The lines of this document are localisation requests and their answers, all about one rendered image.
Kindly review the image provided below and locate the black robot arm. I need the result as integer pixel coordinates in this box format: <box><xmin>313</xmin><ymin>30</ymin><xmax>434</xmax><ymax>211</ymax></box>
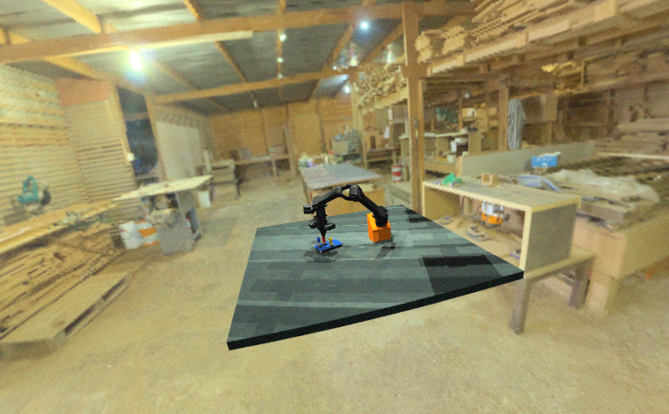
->
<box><xmin>303</xmin><ymin>184</ymin><xmax>389</xmax><ymax>229</ymax></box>

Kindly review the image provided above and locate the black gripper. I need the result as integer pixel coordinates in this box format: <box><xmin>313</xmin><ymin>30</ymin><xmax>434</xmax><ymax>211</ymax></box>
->
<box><xmin>316</xmin><ymin>214</ymin><xmax>335</xmax><ymax>237</ymax></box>

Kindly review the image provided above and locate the blue circuit board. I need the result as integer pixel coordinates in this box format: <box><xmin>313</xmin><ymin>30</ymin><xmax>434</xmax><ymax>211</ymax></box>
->
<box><xmin>314</xmin><ymin>237</ymin><xmax>343</xmax><ymax>251</ymax></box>

